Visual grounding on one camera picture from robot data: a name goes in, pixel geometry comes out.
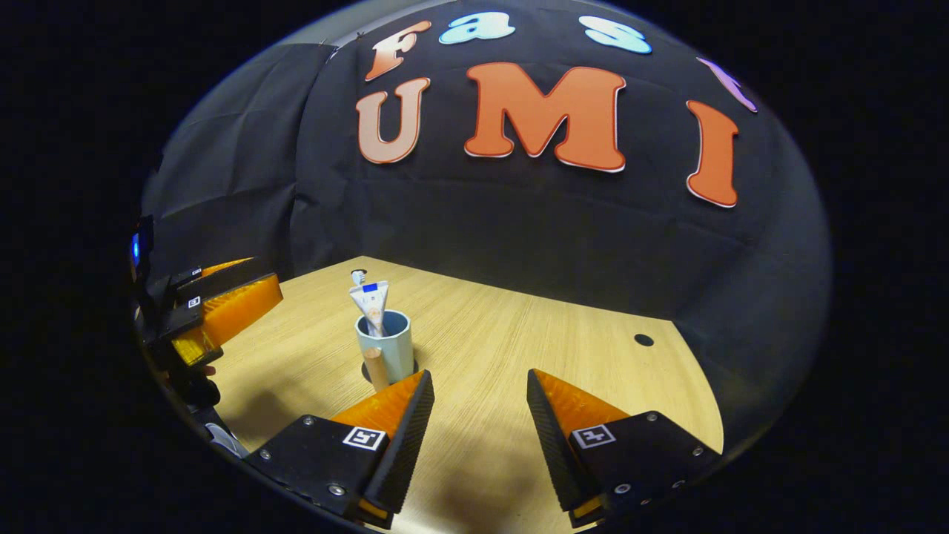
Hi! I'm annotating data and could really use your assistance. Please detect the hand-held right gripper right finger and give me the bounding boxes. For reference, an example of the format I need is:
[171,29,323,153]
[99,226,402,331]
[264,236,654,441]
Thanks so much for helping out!
[526,369,721,529]

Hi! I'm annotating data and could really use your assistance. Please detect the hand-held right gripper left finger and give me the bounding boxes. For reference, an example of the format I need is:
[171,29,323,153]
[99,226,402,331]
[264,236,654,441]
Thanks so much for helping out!
[245,369,436,529]

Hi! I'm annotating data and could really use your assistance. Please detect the dark brown round coaster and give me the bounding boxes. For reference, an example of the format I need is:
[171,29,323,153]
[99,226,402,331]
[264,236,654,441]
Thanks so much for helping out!
[361,360,420,385]

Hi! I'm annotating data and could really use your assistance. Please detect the light blue cup wooden handle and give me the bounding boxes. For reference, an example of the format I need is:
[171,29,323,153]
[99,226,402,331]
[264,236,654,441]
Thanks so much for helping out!
[356,309,416,392]

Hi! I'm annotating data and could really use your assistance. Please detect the white toothpaste tube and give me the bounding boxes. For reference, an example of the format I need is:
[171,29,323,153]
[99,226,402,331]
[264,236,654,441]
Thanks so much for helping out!
[348,280,390,338]

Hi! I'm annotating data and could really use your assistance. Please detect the wooden desktop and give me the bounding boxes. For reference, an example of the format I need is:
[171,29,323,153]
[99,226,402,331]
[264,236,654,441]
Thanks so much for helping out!
[194,256,725,534]

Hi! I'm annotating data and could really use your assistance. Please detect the white round object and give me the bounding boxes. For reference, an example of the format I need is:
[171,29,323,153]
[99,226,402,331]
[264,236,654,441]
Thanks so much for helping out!
[204,421,249,457]

